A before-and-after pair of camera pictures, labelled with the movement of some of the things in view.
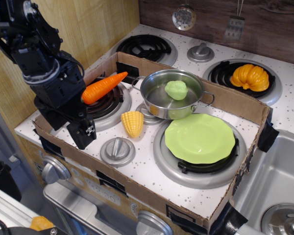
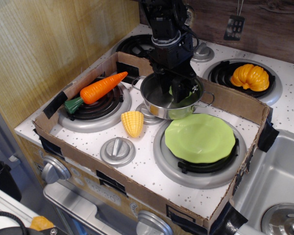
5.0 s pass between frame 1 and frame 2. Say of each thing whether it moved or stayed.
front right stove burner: stayed
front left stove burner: stayed
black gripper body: moved
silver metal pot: stayed
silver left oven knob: stayed
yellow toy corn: stayed
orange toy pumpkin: stayed
